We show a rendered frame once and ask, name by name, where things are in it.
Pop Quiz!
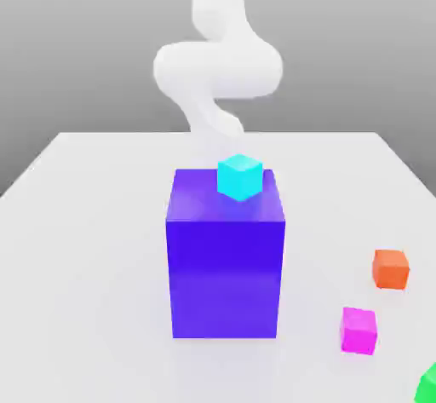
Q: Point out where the small cyan cube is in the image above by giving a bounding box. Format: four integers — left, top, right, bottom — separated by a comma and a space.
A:
216, 153, 264, 203

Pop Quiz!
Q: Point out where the small orange cube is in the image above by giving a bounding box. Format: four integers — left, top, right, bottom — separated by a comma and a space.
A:
371, 249, 410, 291

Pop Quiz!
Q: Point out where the small magenta cube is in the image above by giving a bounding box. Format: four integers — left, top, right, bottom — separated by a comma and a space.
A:
339, 306, 378, 356

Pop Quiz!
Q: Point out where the small green cube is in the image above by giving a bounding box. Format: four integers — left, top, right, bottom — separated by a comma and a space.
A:
414, 362, 436, 403

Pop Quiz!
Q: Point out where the large purple box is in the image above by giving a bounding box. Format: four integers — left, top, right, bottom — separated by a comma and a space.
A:
165, 168, 286, 340

